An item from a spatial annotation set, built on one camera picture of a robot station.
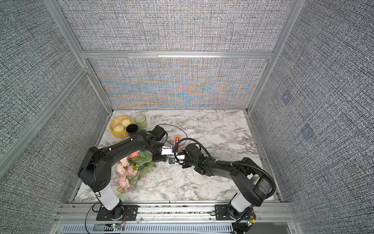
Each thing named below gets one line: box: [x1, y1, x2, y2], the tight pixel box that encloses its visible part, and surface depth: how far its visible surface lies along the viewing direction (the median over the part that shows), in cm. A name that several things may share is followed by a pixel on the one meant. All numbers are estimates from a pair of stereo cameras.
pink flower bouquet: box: [116, 150, 157, 193], surface depth 83 cm
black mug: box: [125, 123, 139, 138], surface depth 101 cm
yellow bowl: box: [109, 115, 133, 139], surface depth 105 cm
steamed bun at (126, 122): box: [120, 117, 132, 128], surface depth 108 cm
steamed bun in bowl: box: [112, 123, 126, 133], surface depth 102 cm
